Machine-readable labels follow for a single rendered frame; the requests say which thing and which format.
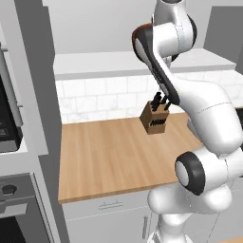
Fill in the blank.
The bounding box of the grey built-in oven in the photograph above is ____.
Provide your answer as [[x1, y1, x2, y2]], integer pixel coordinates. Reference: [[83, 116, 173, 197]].
[[0, 172, 53, 243]]

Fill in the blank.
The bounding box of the grey cupboard door handle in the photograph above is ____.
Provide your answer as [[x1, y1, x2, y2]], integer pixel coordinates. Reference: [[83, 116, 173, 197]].
[[141, 215, 150, 240]]

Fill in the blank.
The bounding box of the black built-in microwave oven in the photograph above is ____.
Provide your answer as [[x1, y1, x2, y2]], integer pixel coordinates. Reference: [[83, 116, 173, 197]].
[[0, 40, 25, 154]]

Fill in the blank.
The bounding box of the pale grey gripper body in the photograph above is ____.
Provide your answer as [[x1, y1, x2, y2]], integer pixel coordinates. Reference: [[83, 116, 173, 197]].
[[187, 117, 204, 145]]

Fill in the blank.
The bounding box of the grey tall oven housing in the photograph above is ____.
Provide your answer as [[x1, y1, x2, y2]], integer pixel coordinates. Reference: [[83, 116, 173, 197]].
[[0, 0, 71, 243]]

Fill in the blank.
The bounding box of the grey drawer handle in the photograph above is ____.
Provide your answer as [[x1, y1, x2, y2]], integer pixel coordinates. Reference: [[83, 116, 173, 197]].
[[98, 200, 124, 211]]

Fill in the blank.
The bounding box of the grey wall cabinet run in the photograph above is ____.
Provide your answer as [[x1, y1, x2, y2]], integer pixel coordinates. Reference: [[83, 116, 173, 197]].
[[42, 0, 237, 81]]

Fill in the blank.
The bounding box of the dark grey cabinet door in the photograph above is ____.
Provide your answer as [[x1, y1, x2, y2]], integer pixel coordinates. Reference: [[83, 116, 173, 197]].
[[203, 5, 243, 65]]

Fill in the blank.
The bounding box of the brown wooden knife block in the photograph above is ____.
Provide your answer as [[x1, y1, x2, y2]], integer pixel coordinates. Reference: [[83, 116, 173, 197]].
[[139, 100, 169, 136]]

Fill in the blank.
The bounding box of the light grey cupboard door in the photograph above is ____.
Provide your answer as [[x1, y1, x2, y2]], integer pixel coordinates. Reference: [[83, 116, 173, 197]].
[[64, 211, 160, 243]]

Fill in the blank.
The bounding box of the light grey drawer front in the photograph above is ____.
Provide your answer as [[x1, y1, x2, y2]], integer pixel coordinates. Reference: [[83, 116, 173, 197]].
[[61, 189, 154, 221]]

